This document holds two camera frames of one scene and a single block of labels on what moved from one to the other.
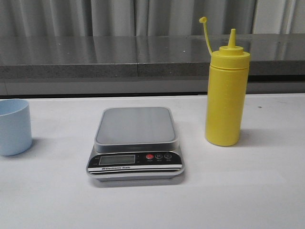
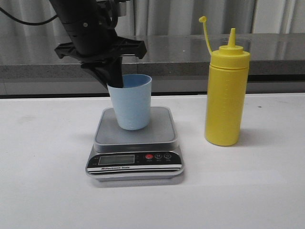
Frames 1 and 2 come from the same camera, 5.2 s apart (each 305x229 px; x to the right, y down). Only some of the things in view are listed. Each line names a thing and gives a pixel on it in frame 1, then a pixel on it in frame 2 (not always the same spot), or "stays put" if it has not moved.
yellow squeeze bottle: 227,91 stays put
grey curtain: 150,17 stays put
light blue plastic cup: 15,136 to 132,102
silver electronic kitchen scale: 134,143 stays put
